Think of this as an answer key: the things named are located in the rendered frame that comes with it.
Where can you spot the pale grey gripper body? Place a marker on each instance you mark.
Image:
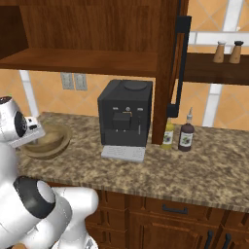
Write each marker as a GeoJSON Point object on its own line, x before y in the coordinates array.
{"type": "Point", "coordinates": [26, 137]}

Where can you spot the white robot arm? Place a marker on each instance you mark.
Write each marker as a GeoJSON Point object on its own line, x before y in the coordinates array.
{"type": "Point", "coordinates": [22, 207]}

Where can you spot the large wooden bowl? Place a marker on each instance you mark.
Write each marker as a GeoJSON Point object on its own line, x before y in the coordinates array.
{"type": "Point", "coordinates": [52, 142]}

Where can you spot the wooden base drawer stack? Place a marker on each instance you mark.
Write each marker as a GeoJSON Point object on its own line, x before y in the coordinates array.
{"type": "Point", "coordinates": [112, 217]}

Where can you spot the wooden cabinet door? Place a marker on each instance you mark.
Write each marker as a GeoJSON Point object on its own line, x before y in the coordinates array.
{"type": "Point", "coordinates": [163, 81]}

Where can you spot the black coffee machine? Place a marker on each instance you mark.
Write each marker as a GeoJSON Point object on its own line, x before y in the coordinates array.
{"type": "Point", "coordinates": [124, 113]}

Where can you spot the yellow sauce bottle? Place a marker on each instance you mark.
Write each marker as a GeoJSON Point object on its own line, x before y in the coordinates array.
{"type": "Point", "coordinates": [168, 137]}

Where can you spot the dark red sauce bottle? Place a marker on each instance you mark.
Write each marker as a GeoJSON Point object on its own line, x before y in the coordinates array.
{"type": "Point", "coordinates": [186, 137]}

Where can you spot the wooden base cupboard door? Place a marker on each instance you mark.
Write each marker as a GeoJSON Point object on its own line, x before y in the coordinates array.
{"type": "Point", "coordinates": [168, 235]}
{"type": "Point", "coordinates": [240, 238]}

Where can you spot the wooden drawer front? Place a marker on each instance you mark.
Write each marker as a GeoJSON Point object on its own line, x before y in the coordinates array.
{"type": "Point", "coordinates": [201, 212]}

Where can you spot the white-capped wooden salt shaker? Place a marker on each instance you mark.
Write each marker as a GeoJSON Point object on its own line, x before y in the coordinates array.
{"type": "Point", "coordinates": [219, 53]}

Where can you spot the black-capped wooden pepper shaker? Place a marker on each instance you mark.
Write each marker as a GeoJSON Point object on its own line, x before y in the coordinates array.
{"type": "Point", "coordinates": [236, 54]}

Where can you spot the grey wall socket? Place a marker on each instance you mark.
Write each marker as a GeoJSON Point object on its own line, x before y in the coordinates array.
{"type": "Point", "coordinates": [81, 82]}
{"type": "Point", "coordinates": [67, 81]}

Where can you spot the open wooden wall cabinet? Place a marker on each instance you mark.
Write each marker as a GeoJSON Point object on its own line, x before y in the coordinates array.
{"type": "Point", "coordinates": [87, 35]}

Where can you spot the dark wooden wall shelf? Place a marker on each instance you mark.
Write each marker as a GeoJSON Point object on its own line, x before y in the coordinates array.
{"type": "Point", "coordinates": [214, 69]}

